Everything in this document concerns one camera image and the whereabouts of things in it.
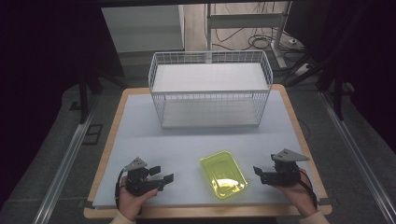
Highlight person's left hand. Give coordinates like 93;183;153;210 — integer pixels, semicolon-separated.
118;175;159;222

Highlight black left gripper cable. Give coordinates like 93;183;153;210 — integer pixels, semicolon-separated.
114;168;127;210

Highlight aluminium floor rail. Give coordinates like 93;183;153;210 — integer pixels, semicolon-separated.
319;91;396;224
32;101;96;224

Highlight pale blue table mat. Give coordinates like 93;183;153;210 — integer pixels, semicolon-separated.
92;90;329;209

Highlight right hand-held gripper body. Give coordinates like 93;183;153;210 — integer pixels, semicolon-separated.
270;147;311;188

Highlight person's right hand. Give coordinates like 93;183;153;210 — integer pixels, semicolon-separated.
275;168;318;217

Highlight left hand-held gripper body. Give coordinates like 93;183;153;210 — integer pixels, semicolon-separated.
124;157;164;197

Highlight yellow-green plastic tray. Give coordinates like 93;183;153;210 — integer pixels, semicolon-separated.
199;150;249;201

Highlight black floor cables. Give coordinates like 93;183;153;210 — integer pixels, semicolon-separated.
213;27;304;54

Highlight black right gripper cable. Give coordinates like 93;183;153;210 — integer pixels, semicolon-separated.
298;168;319;210

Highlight white wire basket rack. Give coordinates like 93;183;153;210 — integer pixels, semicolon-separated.
148;49;275;130

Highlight white metal stand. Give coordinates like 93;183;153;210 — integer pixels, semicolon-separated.
205;1;294;70

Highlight black stand leg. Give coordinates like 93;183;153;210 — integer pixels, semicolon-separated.
77;69;105;125
317;69;347;121

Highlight black floor plate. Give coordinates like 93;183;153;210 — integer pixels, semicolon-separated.
81;123;104;146

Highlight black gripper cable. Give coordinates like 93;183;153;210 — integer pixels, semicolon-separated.
114;168;127;210
298;168;319;210

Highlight white power strip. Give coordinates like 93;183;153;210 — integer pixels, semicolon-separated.
292;63;313;77

